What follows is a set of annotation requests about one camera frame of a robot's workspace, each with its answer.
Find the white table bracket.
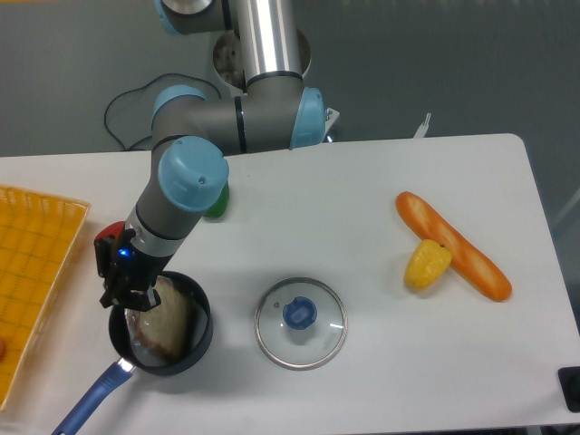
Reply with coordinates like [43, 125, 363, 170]
[413, 112, 431, 139]

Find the toast slice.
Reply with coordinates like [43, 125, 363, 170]
[125, 275, 193, 366]

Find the black device at table corner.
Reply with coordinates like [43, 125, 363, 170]
[557, 366, 580, 413]

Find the yellow woven basket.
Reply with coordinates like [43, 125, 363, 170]
[1, 185, 91, 409]

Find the red bell pepper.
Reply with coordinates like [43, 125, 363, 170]
[95, 221, 125, 240]

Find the glass lid blue knob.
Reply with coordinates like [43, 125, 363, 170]
[254, 277, 348, 371]

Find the green bell pepper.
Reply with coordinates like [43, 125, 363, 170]
[204, 183, 230, 220]

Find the orange baguette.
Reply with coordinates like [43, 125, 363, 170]
[395, 191, 512, 302]

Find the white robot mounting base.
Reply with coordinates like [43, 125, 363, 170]
[323, 107, 341, 143]

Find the yellow bell pepper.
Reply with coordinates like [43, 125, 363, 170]
[403, 239, 452, 292]

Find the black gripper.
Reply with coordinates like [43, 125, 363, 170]
[94, 228, 175, 311]

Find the black pot blue handle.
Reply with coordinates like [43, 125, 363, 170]
[53, 271, 213, 434]

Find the black cable on floor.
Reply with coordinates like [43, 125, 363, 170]
[103, 72, 224, 151]

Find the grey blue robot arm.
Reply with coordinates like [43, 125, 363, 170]
[94, 1, 326, 312]

